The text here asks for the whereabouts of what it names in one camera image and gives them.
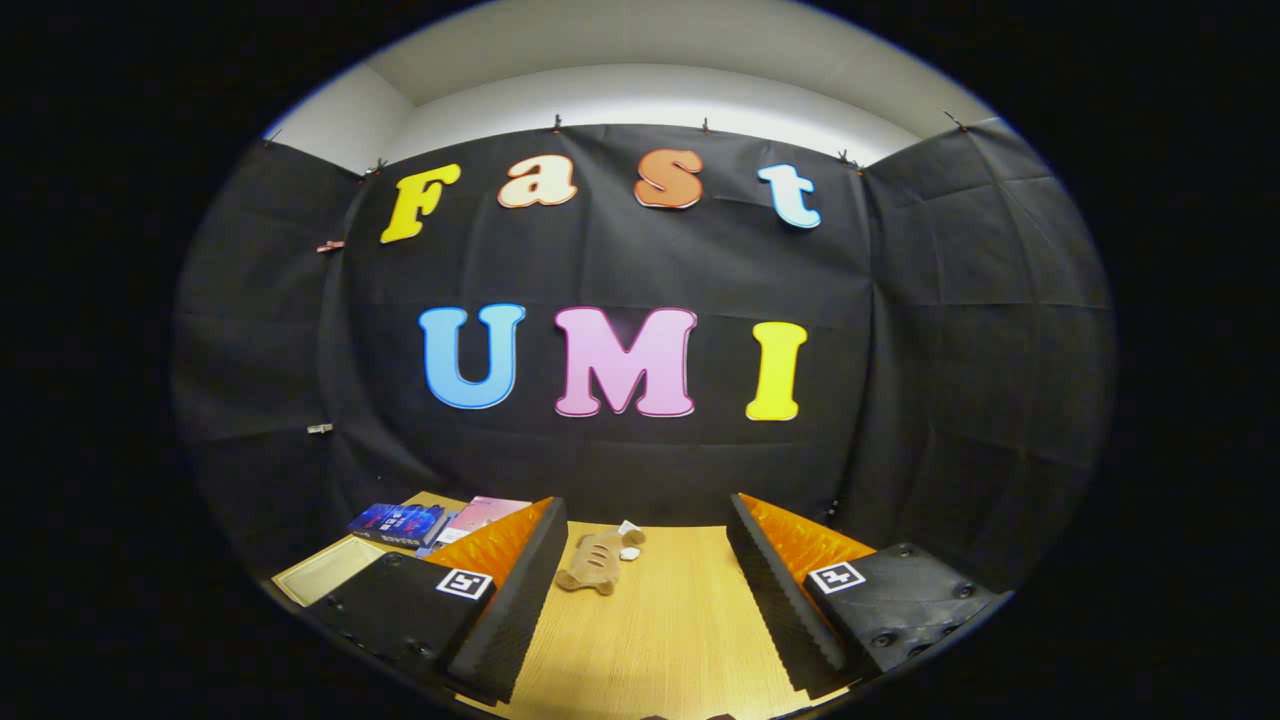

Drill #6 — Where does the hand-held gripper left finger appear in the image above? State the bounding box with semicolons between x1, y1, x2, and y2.
303;496;569;704

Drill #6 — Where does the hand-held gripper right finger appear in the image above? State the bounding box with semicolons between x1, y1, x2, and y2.
727;491;1009;701

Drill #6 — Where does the cream fabric storage box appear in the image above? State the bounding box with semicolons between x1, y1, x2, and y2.
272;535;391;608

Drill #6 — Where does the brown plush toy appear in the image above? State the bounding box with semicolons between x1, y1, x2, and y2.
555;525;648;597

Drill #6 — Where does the pink cover book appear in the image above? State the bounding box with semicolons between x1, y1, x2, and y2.
435;495;533;549

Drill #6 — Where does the dark blue book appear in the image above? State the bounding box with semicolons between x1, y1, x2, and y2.
347;502;448;549

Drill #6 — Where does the black backdrop cloth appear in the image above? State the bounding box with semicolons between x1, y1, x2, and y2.
172;118;1116;591

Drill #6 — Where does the row of dark cloth clips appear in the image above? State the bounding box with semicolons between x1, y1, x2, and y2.
262;110;973;176

